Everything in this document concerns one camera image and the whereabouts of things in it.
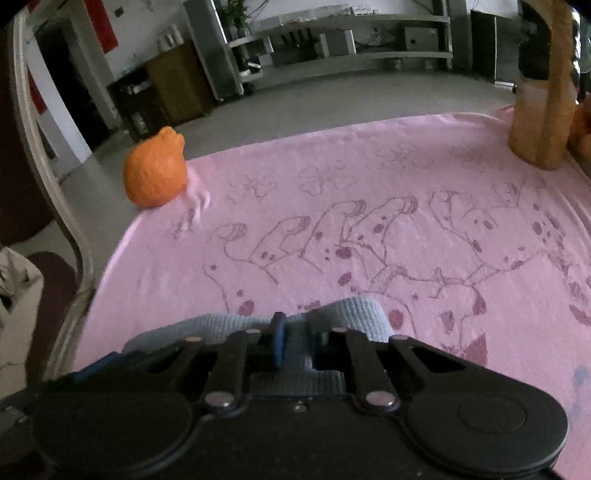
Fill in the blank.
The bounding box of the grey box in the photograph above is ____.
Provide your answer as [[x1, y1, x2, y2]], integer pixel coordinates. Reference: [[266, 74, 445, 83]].
[[401, 26, 440, 52]]

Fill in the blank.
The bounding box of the wooden cabinet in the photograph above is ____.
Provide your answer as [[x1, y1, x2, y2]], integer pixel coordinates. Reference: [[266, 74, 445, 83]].
[[143, 39, 216, 128]]

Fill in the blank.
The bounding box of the black cabinet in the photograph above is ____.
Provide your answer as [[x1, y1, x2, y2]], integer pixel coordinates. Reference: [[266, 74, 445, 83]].
[[470, 10, 518, 86]]

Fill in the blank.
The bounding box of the red wall banner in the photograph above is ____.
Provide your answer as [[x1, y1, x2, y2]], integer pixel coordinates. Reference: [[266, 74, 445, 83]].
[[83, 0, 119, 54]]

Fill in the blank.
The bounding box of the white crumpled cloth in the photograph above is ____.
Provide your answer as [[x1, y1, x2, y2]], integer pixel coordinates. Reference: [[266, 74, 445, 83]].
[[0, 246, 45, 398]]

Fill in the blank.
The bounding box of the potted plant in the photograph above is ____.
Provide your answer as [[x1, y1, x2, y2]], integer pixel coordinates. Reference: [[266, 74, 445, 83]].
[[219, 0, 253, 40]]

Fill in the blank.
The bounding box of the grey metal shelf unit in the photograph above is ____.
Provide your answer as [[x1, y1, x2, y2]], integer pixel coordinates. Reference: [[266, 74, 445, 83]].
[[184, 0, 456, 100]]

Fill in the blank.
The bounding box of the black low table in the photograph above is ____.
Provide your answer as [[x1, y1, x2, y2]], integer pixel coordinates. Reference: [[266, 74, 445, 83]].
[[106, 76, 160, 142]]

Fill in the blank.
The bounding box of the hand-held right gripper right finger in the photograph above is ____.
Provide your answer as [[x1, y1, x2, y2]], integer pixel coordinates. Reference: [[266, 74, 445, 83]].
[[311, 326, 490, 414]]

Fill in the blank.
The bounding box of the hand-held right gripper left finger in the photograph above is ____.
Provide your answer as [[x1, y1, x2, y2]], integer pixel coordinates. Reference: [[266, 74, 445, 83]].
[[115, 311, 287, 416]]

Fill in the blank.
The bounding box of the pink printed blanket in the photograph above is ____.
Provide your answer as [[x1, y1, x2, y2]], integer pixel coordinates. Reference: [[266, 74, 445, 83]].
[[69, 105, 591, 480]]

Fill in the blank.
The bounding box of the dark red cushion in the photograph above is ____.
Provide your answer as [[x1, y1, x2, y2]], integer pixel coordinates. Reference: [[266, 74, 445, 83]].
[[0, 28, 79, 361]]

